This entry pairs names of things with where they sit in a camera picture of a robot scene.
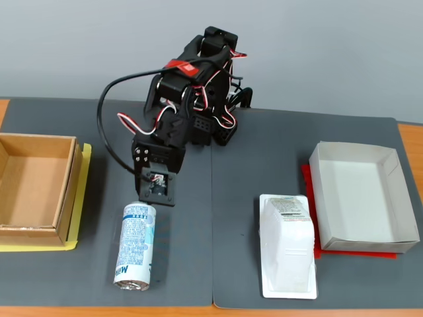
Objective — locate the red sheet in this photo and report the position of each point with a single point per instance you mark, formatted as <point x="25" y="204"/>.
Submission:
<point x="363" y="256"/>

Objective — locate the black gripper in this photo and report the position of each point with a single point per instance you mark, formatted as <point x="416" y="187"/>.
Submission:
<point x="141" y="155"/>

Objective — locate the white paper box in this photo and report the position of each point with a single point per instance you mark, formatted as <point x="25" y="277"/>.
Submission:
<point x="357" y="198"/>

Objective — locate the white plastic package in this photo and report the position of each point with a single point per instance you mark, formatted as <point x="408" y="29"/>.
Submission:
<point x="287" y="251"/>

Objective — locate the yellow paper sheet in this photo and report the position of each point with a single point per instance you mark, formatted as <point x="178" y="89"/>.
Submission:
<point x="85" y="178"/>

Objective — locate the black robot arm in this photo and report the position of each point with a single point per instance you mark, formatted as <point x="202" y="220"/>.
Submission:
<point x="211" y="43"/>

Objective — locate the white can with blue print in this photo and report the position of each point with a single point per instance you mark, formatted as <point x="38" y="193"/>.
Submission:
<point x="135" y="244"/>

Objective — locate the dark grey table mat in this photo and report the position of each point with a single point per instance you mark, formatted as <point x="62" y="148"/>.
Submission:
<point x="347" y="284"/>
<point x="178" y="231"/>

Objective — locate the brown cardboard box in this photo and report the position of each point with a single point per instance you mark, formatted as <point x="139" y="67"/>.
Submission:
<point x="33" y="185"/>

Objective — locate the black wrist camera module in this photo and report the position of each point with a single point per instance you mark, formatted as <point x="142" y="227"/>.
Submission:
<point x="157" y="185"/>

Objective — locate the red tape strip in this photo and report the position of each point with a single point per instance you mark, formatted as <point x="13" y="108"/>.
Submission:
<point x="185" y="67"/>

